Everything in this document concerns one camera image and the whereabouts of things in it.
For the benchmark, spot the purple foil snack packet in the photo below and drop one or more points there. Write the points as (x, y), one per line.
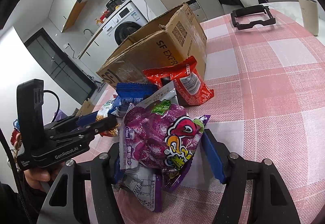
(175, 175)

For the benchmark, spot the red box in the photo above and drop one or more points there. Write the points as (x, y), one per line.
(104, 16)

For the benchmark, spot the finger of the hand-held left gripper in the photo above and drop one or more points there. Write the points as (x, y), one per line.
(86, 118)
(101, 126)

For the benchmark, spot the grey white packet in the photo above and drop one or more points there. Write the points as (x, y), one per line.
(138, 186)

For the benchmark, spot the purple candy bag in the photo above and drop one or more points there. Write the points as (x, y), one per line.
(152, 135)

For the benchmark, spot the white washing machine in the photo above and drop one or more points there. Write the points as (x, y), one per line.
(124, 23)

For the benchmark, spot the black white patterned stool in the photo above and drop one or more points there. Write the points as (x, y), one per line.
(195, 7)

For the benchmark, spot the purple plastic bag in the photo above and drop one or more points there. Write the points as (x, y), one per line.
(60, 115)

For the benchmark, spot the blue cookie packet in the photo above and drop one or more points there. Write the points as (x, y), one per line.
(134, 93)

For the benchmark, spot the brown cardboard box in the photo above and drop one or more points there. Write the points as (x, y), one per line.
(152, 51)

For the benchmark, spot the beige tumbler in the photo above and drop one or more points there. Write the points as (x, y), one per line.
(308, 16)

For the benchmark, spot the red snack packet white label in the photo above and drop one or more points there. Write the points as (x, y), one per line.
(193, 84)

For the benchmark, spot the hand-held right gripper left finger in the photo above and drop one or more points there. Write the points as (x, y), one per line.
(101, 175)

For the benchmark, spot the upright mop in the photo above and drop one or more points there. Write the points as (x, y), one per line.
(97, 84)

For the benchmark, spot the black kitchen faucet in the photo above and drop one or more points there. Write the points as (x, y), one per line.
(88, 32)

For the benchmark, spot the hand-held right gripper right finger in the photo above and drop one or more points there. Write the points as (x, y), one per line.
(213, 158)

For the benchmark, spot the white strip snack packet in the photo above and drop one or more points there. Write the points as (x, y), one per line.
(160, 93)

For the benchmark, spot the cardboard box on floor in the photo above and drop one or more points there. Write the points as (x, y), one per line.
(85, 108)

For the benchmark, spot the white kitchen counter cabinet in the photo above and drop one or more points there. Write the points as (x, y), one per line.
(92, 44)

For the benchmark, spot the person's left hand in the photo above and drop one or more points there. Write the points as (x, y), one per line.
(40, 177)

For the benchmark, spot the pink checked tablecloth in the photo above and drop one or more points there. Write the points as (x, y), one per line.
(266, 87)

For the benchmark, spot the black plastic frame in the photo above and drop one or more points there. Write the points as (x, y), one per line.
(254, 25)

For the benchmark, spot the black glass door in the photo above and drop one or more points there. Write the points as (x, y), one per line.
(58, 66)

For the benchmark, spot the yellow bottle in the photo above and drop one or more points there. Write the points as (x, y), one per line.
(97, 21)

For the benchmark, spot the white marble coffee table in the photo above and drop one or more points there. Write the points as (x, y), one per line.
(284, 7)

